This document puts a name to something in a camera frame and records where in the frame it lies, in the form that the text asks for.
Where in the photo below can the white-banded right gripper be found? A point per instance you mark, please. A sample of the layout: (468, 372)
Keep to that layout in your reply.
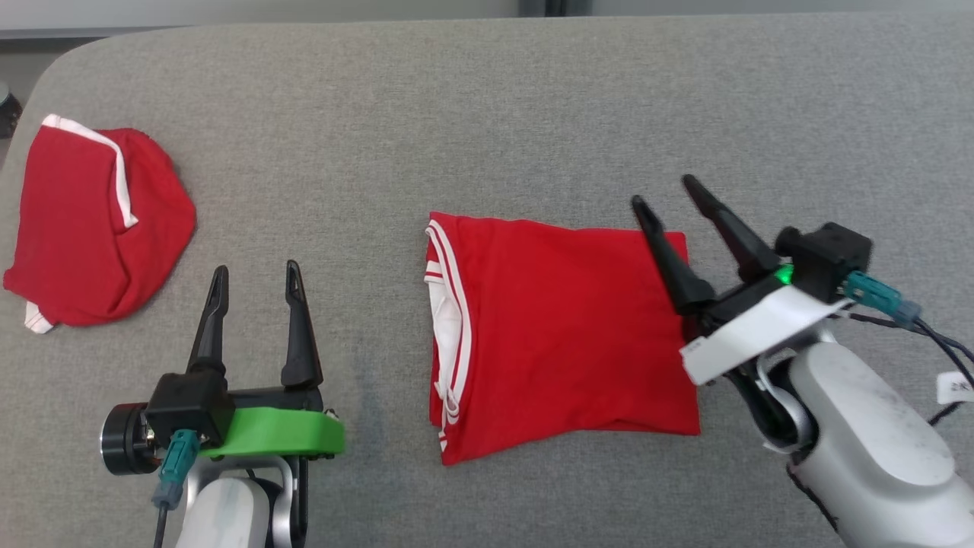
(761, 335)

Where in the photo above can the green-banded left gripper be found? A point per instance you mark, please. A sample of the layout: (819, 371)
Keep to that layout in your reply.
(281, 434)

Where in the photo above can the red t-shirt with white sleeves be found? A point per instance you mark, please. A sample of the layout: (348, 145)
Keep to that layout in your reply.
(563, 335)

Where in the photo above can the red shorts with white stripe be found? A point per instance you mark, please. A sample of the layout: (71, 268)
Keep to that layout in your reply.
(76, 228)

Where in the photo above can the small dark object beside sofa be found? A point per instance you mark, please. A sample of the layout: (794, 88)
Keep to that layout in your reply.
(7, 110)

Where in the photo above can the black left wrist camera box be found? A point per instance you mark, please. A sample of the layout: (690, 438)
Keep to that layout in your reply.
(190, 407)

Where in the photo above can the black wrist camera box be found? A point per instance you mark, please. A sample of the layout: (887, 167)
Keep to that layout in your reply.
(190, 407)
(833, 255)

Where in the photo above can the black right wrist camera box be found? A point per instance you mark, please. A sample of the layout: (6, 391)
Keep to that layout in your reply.
(833, 255)

